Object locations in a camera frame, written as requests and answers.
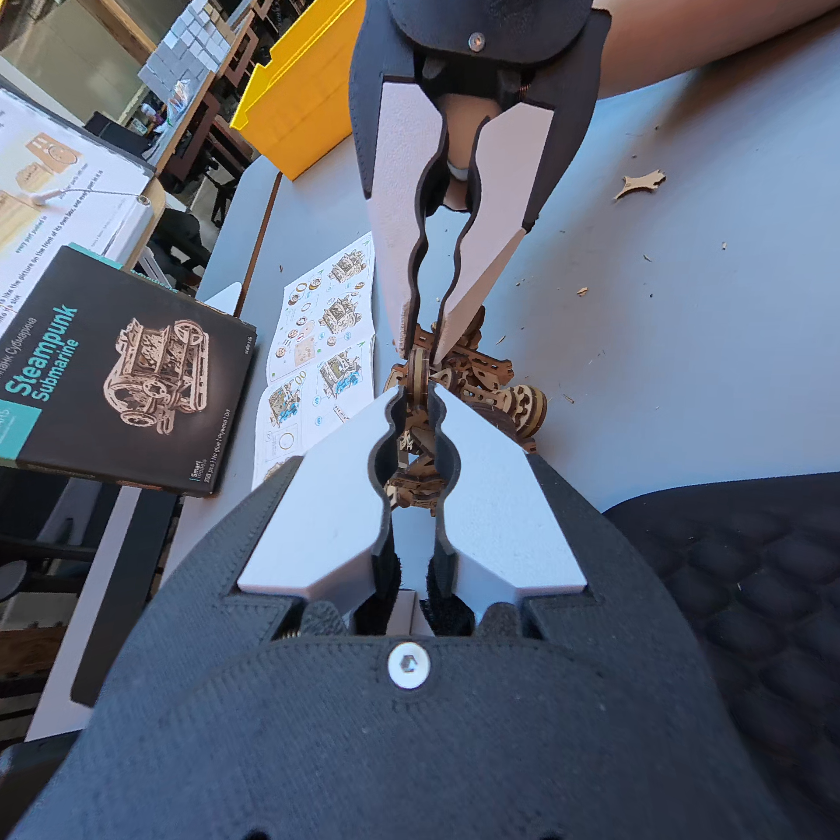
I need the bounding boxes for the printed instruction sheet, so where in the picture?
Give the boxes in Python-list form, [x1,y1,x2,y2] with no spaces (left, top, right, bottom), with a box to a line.
[0,85,166,329]

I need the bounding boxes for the person's right hand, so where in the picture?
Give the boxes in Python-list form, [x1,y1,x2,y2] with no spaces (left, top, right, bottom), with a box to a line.
[430,92,493,212]

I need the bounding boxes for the round wooden wheel part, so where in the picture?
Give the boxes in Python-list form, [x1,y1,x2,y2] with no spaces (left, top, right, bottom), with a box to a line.
[406,346,435,411]

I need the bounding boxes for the black honeycomb seat cushion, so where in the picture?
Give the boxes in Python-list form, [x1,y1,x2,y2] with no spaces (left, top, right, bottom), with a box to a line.
[604,471,840,840]

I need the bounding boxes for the wooden submarine model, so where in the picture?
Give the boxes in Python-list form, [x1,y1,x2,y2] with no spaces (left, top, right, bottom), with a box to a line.
[384,305,549,519]

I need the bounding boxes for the yellow plastic bin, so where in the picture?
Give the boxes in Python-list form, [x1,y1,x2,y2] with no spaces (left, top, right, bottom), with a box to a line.
[230,0,368,181]

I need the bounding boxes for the black model kit box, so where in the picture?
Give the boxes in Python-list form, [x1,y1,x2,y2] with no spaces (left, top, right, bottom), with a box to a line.
[0,244,258,497]

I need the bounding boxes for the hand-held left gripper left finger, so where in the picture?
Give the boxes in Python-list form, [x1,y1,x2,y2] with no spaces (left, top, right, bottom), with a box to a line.
[238,386,403,621]

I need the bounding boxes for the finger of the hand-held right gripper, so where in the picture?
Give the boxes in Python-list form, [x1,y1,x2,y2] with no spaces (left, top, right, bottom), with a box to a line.
[366,77,448,358]
[433,107,555,365]

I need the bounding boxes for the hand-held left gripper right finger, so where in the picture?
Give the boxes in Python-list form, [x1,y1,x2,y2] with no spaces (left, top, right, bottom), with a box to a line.
[430,386,587,621]

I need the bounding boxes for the small wooden offcut piece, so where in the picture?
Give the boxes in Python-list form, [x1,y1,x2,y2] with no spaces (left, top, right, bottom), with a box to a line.
[613,169,667,201]

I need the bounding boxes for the person's right forearm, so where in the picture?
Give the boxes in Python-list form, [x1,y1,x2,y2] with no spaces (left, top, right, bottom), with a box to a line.
[594,0,840,99]

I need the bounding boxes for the open instruction booklet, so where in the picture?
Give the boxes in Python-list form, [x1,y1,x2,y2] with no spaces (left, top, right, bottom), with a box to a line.
[251,231,376,492]

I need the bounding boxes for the stack of grey boxes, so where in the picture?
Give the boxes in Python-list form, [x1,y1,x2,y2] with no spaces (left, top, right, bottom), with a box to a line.
[138,0,232,86]

